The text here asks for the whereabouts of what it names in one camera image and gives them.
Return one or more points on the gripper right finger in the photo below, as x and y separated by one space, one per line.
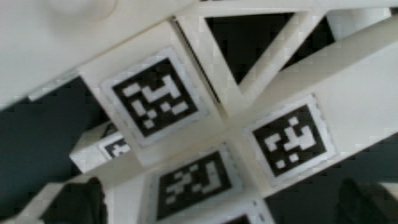
366 203

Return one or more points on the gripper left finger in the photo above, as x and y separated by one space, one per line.
75 207

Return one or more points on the white tagged cube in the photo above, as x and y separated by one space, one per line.
242 211

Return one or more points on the white chair back frame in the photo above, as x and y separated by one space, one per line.
246 84

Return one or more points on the white chair leg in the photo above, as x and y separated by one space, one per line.
102 148

